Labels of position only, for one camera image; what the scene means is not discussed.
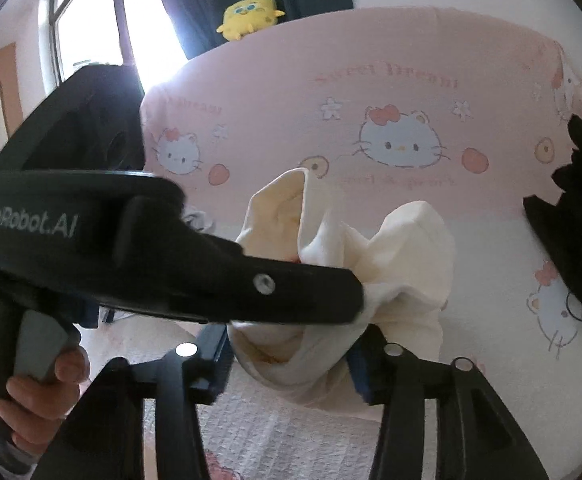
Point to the person's left hand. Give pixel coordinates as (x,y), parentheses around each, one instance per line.
(36,400)

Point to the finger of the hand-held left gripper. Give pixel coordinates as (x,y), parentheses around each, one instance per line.
(271,290)

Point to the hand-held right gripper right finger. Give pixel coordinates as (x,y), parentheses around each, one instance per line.
(358,370)

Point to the yellow plush toy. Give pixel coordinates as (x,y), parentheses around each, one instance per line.
(248,15)

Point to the pink cartoon printed blanket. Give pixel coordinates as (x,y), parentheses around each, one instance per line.
(396,85)

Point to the window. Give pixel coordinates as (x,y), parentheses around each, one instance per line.
(91,25)

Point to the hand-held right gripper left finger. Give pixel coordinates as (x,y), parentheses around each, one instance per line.
(218,360)

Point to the black cloth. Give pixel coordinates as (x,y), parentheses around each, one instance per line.
(581,220)

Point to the cream garment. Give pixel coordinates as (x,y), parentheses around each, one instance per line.
(406,260)

